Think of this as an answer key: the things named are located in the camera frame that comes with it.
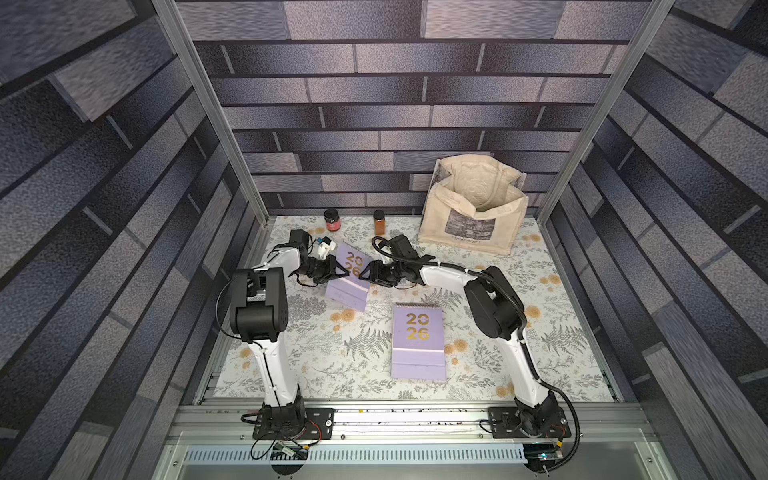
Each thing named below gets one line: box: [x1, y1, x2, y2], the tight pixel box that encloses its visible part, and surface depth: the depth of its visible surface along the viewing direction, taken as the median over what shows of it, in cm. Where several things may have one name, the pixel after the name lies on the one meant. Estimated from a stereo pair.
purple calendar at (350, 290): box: [325, 243, 372, 312], surface depth 97 cm
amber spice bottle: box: [373, 209, 385, 236], surface depth 112 cm
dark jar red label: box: [323, 208, 341, 232], surface depth 114 cm
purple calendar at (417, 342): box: [391, 303, 446, 382], surface depth 86 cm
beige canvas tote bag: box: [418, 154, 529, 255], surface depth 103 cm
